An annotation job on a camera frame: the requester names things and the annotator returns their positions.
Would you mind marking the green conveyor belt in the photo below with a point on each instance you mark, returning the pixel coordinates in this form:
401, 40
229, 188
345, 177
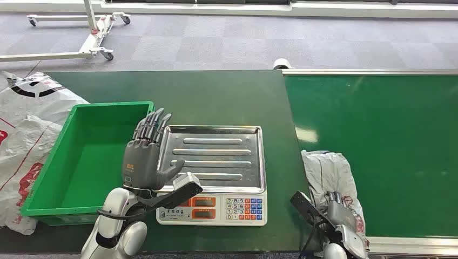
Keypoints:
393, 143

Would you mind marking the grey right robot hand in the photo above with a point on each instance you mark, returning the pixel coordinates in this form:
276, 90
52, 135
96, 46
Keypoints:
340, 212

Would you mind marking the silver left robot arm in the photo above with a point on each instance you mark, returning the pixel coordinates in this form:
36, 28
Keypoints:
118, 203

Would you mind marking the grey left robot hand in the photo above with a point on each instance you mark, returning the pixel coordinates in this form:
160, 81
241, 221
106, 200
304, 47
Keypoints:
141, 161

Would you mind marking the green plastic bin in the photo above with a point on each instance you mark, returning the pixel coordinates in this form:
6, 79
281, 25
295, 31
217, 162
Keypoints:
89, 161

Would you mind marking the white tape roll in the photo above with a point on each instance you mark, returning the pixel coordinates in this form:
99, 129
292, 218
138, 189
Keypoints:
282, 63

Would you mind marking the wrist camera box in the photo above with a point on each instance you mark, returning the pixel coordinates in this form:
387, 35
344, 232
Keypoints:
186, 182
304, 205

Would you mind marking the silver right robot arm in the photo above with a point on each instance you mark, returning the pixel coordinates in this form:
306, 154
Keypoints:
354, 243

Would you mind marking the grey plastic mailer package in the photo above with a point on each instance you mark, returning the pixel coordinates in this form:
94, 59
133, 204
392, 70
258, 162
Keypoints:
329, 171

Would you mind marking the white electronic weighing scale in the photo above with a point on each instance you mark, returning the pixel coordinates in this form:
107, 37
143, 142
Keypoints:
214, 157

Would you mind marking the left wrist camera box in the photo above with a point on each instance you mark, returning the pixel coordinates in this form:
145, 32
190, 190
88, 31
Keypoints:
186, 182

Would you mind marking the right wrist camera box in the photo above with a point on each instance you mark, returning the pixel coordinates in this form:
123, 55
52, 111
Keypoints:
304, 205

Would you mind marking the white plastic bag red print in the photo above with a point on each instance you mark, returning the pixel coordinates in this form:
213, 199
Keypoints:
21, 161

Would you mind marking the white wheeled lift stand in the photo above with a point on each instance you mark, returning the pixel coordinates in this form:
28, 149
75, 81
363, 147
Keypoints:
95, 35

